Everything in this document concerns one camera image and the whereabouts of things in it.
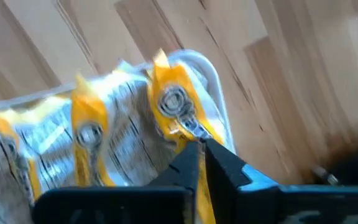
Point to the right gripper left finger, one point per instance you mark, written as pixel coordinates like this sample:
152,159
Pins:
182,174

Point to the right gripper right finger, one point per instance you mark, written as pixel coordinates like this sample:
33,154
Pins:
228,193

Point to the yellow Maruchan ramen pack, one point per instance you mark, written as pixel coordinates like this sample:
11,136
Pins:
87,105
2,124
169,81

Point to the white plastic bin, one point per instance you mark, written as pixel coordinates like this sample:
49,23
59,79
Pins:
211,74

